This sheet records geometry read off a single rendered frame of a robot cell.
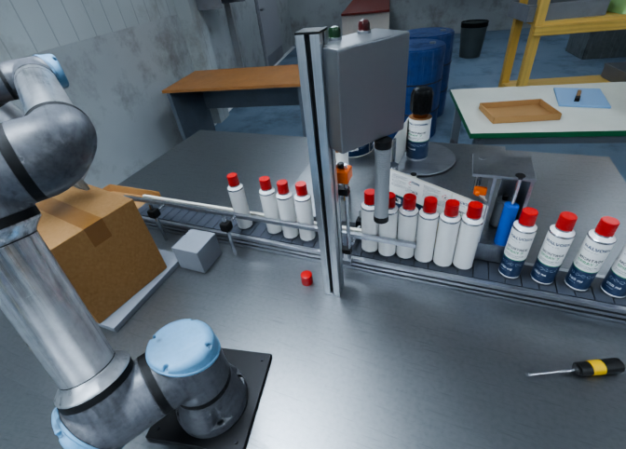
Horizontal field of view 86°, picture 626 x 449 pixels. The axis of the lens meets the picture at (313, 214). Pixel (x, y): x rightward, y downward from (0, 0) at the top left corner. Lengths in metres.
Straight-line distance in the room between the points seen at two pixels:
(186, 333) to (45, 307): 0.22
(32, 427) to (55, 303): 0.49
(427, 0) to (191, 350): 9.02
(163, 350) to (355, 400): 0.41
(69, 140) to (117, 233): 0.49
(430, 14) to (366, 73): 8.69
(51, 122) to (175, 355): 0.41
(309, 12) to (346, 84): 8.82
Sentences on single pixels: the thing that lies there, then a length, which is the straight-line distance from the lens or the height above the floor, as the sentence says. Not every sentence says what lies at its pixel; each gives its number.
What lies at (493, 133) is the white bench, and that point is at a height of 0.80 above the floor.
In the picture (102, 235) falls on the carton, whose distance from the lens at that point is 1.04.
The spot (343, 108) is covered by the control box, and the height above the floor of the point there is 1.38.
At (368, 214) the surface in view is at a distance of 0.93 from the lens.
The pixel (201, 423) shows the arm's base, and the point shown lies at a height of 0.89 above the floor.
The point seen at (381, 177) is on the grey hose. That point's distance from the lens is 0.75.
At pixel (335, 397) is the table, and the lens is 0.83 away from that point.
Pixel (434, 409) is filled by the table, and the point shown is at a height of 0.83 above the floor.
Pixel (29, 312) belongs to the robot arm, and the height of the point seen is 1.24.
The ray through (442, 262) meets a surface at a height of 0.90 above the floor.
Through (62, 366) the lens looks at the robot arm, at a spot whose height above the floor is 1.15.
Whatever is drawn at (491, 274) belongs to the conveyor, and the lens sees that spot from 1.03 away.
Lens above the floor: 1.59
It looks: 36 degrees down
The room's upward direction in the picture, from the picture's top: 7 degrees counter-clockwise
